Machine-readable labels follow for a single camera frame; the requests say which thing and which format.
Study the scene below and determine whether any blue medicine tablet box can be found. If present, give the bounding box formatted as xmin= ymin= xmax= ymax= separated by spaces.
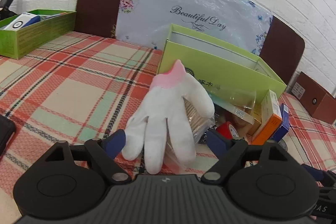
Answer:
xmin=269 ymin=103 xmax=290 ymax=143

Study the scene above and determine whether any white glove with pink cuff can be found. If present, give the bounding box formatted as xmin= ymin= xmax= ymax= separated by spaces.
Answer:
xmin=121 ymin=60 xmax=215 ymax=174

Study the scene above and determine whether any red tape roll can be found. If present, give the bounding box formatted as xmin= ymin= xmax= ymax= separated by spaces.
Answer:
xmin=217 ymin=121 xmax=239 ymax=139

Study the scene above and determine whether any steel wool scrubber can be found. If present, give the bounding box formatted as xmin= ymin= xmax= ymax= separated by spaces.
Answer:
xmin=198 ymin=128 xmax=213 ymax=144

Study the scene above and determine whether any long gold teal box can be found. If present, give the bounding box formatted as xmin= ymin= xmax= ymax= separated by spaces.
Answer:
xmin=212 ymin=97 xmax=254 ymax=127

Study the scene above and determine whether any bag of wooden toothpicks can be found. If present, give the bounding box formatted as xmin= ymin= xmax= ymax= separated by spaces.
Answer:
xmin=163 ymin=100 xmax=215 ymax=174

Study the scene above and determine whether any small gold box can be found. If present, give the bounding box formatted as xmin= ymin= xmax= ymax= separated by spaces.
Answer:
xmin=247 ymin=103 xmax=261 ymax=136

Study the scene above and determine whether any orange white medicine box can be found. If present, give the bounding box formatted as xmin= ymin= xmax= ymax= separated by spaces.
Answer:
xmin=252 ymin=90 xmax=282 ymax=145

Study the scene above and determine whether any plaid red bed sheet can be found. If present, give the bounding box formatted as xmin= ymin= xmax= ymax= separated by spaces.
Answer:
xmin=0 ymin=31 xmax=336 ymax=224

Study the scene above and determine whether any brown cardboard box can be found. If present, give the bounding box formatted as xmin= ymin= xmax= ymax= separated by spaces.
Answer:
xmin=291 ymin=72 xmax=336 ymax=124

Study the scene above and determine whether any light green open cardboard box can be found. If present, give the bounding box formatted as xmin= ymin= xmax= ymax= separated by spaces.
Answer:
xmin=157 ymin=24 xmax=286 ymax=103

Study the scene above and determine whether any black device at left edge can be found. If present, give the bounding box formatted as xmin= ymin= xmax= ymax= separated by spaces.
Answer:
xmin=0 ymin=115 xmax=16 ymax=155

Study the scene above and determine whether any white blue box in bin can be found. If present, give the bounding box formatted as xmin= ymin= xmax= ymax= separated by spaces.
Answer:
xmin=3 ymin=12 xmax=41 ymax=31

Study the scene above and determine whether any floral plastic-wrapped bedding package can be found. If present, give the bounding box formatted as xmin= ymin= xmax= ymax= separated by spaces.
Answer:
xmin=116 ymin=0 xmax=273 ymax=55

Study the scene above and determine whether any dark brown wooden headboard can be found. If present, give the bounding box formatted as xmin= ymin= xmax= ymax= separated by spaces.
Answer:
xmin=75 ymin=0 xmax=305 ymax=84

